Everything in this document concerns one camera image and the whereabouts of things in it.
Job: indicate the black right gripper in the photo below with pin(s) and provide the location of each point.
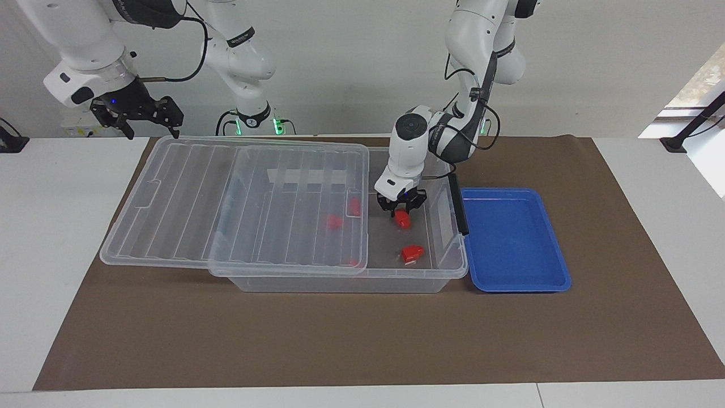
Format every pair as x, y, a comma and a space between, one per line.
133, 105

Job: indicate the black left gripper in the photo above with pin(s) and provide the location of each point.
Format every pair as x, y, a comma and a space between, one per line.
402, 201

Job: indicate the clear ribbed plastic lid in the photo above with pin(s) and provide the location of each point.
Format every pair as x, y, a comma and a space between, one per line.
187, 204

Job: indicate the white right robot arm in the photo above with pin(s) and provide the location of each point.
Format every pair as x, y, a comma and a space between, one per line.
85, 39

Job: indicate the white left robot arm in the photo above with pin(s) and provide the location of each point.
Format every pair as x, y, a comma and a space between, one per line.
408, 147

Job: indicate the clear plastic storage box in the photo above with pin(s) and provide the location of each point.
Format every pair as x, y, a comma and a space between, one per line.
396, 280

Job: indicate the white power box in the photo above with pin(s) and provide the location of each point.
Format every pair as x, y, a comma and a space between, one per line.
76, 130

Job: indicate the blue plastic tray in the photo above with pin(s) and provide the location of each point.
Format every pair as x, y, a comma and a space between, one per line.
512, 243

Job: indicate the brown table mat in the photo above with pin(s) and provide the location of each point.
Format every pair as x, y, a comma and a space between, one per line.
170, 340

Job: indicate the black clamp stand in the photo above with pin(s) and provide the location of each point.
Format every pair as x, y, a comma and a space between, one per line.
674, 144

